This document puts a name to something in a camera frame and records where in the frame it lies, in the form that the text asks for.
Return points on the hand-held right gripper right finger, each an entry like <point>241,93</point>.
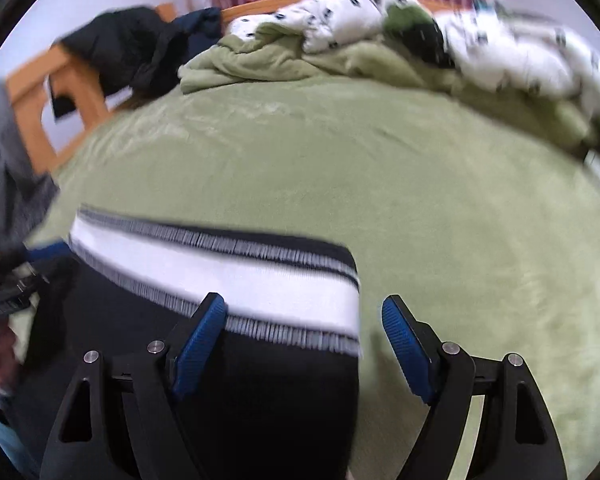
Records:
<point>405,345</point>

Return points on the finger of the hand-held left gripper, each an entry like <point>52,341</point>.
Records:
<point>47,251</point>

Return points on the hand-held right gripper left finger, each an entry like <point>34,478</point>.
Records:
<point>200,345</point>

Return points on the black pants with white stripe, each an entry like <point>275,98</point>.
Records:
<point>260,410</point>

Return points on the grey jeans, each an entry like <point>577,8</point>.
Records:
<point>5,160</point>

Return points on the green fleece bed blanket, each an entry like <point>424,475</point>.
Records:
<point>380,160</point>

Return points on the black jacket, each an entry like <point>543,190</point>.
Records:
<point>125,45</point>

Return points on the navy blue garment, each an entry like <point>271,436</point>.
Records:
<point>200,25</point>

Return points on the white printed quilt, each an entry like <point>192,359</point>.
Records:
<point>360,5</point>

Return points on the teal item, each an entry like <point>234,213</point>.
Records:
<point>482,6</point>

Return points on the wooden bed frame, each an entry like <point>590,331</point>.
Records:
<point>27,105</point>

